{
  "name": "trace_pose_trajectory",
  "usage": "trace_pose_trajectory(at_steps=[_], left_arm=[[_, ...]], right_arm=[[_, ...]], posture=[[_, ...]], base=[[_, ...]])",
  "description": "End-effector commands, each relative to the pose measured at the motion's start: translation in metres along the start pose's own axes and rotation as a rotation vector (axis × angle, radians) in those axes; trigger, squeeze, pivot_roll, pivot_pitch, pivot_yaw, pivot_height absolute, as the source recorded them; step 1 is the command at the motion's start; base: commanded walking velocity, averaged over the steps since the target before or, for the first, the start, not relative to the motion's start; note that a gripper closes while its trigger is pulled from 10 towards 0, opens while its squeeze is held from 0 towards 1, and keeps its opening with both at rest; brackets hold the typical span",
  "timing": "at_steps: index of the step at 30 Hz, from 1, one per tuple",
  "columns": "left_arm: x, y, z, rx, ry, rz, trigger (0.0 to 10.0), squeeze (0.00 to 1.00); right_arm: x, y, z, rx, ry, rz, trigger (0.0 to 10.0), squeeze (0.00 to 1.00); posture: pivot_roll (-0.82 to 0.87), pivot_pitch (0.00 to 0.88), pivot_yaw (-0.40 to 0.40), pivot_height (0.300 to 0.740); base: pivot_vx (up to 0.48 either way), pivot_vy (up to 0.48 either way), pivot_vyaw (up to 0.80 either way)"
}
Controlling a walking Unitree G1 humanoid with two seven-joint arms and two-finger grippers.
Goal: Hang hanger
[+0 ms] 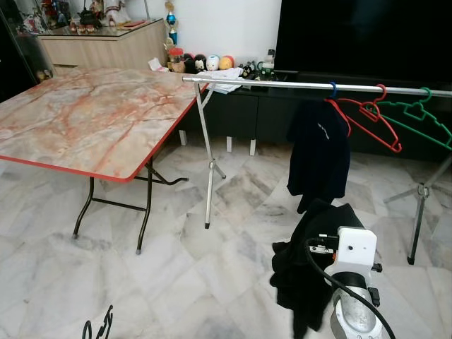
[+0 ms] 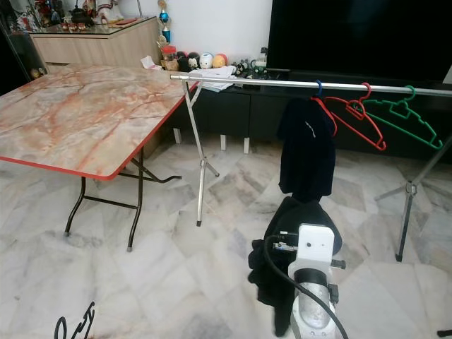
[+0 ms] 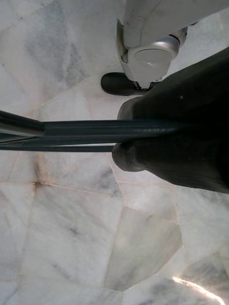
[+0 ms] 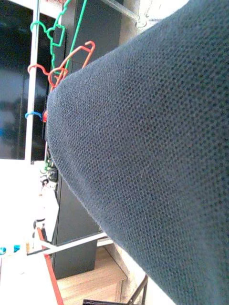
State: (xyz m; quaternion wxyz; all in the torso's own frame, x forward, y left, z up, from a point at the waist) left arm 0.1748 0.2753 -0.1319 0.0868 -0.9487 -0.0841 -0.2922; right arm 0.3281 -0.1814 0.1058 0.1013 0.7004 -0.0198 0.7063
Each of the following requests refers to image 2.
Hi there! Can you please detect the black clothes hanger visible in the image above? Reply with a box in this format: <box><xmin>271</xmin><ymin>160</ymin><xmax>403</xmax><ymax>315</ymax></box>
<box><xmin>54</xmin><ymin>302</ymin><xmax>97</xmax><ymax>339</ymax></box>

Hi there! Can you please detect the black shirt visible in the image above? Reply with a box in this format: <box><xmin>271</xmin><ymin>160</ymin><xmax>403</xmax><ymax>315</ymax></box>
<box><xmin>249</xmin><ymin>196</ymin><xmax>343</xmax><ymax>336</ymax></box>

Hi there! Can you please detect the red clothes hanger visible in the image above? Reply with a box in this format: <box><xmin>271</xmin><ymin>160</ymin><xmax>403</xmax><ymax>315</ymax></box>
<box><xmin>311</xmin><ymin>82</ymin><xmax>388</xmax><ymax>152</ymax></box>

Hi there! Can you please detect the green clothes hanger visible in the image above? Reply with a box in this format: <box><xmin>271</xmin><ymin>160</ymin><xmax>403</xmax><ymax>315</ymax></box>
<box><xmin>360</xmin><ymin>85</ymin><xmax>446</xmax><ymax>149</ymax></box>

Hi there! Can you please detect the marble pattern folding table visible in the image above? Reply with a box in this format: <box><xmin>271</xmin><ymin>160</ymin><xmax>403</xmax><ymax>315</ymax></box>
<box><xmin>0</xmin><ymin>65</ymin><xmax>195</xmax><ymax>253</ymax></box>

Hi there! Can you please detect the light wooden sideboard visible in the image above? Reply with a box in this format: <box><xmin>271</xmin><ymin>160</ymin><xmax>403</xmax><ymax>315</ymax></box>
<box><xmin>30</xmin><ymin>16</ymin><xmax>162</xmax><ymax>68</ymax></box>

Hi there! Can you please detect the pink tissue box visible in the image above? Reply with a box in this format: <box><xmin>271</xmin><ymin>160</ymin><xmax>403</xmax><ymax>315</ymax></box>
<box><xmin>141</xmin><ymin>55</ymin><xmax>162</xmax><ymax>70</ymax></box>

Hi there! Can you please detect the white porcelain figurine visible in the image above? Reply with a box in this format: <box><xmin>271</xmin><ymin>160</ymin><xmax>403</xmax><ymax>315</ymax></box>
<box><xmin>93</xmin><ymin>0</ymin><xmax>122</xmax><ymax>24</ymax></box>

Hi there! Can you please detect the jar with red lid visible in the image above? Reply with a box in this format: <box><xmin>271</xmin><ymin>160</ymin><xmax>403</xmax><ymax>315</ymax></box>
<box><xmin>161</xmin><ymin>44</ymin><xmax>179</xmax><ymax>71</ymax></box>

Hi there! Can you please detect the blue and gold trophy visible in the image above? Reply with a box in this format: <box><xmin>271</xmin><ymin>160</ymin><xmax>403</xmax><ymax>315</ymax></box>
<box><xmin>157</xmin><ymin>0</ymin><xmax>172</xmax><ymax>43</ymax></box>

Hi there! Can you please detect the stack of white papers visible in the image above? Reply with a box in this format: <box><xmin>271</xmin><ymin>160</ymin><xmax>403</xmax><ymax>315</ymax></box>
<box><xmin>189</xmin><ymin>65</ymin><xmax>235</xmax><ymax>91</ymax></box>

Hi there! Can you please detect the black TV console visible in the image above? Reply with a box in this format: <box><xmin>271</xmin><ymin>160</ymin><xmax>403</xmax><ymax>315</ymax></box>
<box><xmin>169</xmin><ymin>65</ymin><xmax>452</xmax><ymax>162</ymax></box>

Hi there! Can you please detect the green and white bottle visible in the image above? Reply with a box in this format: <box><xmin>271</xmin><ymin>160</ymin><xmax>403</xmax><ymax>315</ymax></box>
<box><xmin>251</xmin><ymin>47</ymin><xmax>268</xmax><ymax>76</ymax></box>

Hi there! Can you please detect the silver metal clothes rack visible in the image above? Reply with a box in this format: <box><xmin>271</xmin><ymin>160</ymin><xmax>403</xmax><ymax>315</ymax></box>
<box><xmin>169</xmin><ymin>73</ymin><xmax>452</xmax><ymax>263</ymax></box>

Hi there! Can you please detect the navy shirt with red trim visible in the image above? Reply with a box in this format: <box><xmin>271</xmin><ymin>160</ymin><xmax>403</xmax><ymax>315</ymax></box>
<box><xmin>278</xmin><ymin>97</ymin><xmax>338</xmax><ymax>202</ymax></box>

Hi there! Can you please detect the black flat television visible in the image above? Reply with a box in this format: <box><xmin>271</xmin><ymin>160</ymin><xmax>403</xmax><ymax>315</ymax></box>
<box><xmin>267</xmin><ymin>0</ymin><xmax>452</xmax><ymax>82</ymax></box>

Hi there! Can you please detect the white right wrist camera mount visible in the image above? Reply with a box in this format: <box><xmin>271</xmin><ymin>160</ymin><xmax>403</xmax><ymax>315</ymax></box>
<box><xmin>293</xmin><ymin>224</ymin><xmax>335</xmax><ymax>280</ymax></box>

